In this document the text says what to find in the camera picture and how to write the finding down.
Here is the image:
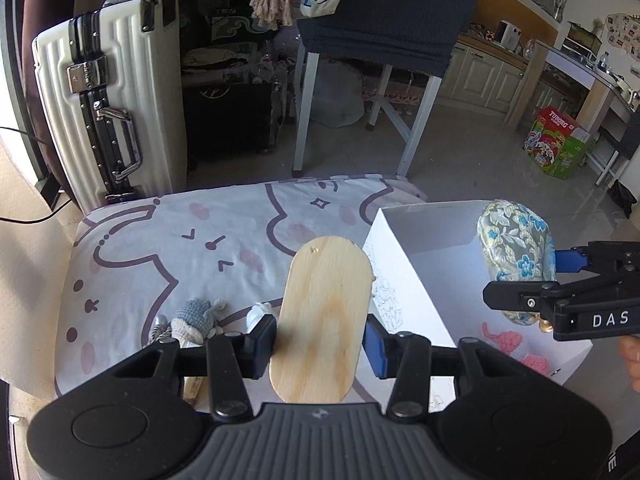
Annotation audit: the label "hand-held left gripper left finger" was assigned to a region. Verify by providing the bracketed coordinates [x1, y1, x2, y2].
[102, 315, 279, 422]

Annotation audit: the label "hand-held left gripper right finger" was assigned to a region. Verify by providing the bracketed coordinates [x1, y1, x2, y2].
[363, 315, 539, 422]

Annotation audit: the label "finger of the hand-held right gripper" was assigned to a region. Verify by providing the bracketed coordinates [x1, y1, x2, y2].
[553, 240, 640, 284]
[482, 279, 640, 320]

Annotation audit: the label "pink crochet doll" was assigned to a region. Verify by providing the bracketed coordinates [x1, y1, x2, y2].
[481, 322, 561, 380]

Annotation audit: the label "blue floral fabric pouch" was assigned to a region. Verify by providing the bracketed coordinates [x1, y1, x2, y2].
[476, 199, 557, 329]

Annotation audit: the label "oval wooden board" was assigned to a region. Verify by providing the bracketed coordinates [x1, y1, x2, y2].
[268, 235, 375, 405]

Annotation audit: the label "grey crochet doll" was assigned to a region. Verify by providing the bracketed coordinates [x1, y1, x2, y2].
[169, 297, 226, 349]

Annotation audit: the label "white shoe box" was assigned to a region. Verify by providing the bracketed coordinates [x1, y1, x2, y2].
[362, 199, 597, 402]

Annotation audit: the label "silver braided rope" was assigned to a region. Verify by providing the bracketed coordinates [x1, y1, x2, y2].
[149, 314, 174, 346]

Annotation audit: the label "person's right hand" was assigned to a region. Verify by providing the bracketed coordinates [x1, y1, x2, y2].
[618, 335, 640, 392]

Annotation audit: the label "small beige box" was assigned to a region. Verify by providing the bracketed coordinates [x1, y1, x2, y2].
[182, 374, 209, 406]

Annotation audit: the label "green and red carton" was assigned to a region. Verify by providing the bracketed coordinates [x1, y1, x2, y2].
[523, 106, 594, 181]

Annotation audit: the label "cartoon printed blanket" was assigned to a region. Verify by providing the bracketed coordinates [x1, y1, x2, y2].
[54, 174, 431, 397]

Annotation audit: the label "wooden bar counter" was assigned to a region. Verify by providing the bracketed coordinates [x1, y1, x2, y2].
[514, 39, 640, 181]

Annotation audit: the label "cream kitchen cabinets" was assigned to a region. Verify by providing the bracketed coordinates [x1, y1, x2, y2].
[439, 34, 531, 126]

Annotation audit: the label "black bag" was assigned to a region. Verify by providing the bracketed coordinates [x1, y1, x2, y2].
[182, 79, 286, 161]

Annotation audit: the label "white countertop appliance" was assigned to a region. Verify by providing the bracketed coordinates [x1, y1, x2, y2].
[494, 19, 524, 51]

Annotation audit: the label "beige honeycomb pad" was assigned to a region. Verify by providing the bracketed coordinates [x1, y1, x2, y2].
[0, 140, 84, 403]

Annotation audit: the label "white plastic bag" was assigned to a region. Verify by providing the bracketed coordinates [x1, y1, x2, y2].
[312, 59, 366, 129]

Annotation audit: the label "white ribbed suitcase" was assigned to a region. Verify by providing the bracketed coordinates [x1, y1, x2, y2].
[32, 0, 189, 212]

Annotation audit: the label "dark blue knit cloth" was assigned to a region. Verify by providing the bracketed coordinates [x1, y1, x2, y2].
[297, 0, 482, 79]

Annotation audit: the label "brown curtain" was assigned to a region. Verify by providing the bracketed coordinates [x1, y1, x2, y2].
[19, 0, 82, 202]

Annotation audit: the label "black cable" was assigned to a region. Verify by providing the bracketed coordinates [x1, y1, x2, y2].
[0, 125, 76, 224]

